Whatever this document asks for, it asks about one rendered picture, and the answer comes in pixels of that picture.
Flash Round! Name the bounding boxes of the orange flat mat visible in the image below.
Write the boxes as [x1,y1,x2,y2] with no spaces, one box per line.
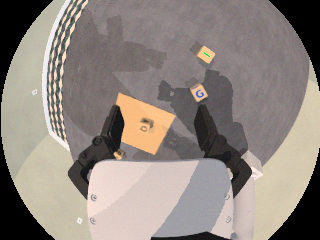
[116,92,175,155]

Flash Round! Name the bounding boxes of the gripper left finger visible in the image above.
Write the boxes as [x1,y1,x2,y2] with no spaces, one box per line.
[68,105,125,200]

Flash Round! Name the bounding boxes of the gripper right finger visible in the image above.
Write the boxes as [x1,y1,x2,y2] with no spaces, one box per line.
[194,104,252,199]

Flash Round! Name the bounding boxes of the tan block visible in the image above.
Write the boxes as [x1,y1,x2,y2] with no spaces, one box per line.
[196,46,215,63]
[190,83,208,102]
[114,149,124,159]
[138,118,152,134]

